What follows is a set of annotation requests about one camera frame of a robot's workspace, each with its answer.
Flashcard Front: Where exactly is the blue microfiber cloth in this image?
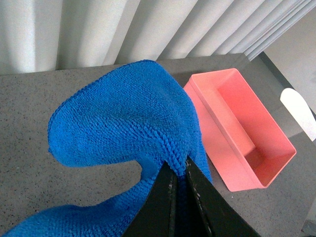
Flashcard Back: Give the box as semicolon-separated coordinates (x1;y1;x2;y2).
6;60;211;237

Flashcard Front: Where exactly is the pink plastic box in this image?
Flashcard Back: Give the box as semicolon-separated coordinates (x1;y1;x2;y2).
184;68;296;192

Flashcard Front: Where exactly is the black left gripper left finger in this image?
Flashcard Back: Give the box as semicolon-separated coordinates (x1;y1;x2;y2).
125;162;177;237

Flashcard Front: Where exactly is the white curved object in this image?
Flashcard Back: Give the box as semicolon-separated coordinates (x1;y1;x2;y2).
280;88;316;142

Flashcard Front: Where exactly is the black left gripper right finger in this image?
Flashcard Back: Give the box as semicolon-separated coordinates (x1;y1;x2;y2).
186;157;259;237

